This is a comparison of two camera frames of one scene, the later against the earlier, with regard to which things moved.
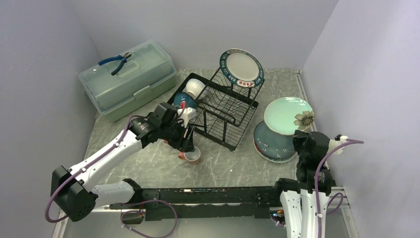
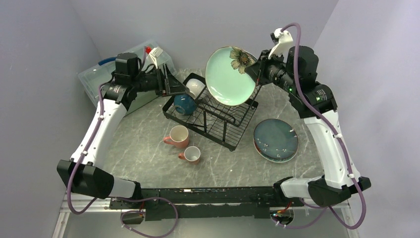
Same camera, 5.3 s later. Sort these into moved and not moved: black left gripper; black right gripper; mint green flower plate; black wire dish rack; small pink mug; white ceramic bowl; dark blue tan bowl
Moved: mint green flower plate; black left gripper; black right gripper
Not moved: dark blue tan bowl; small pink mug; black wire dish rack; white ceramic bowl
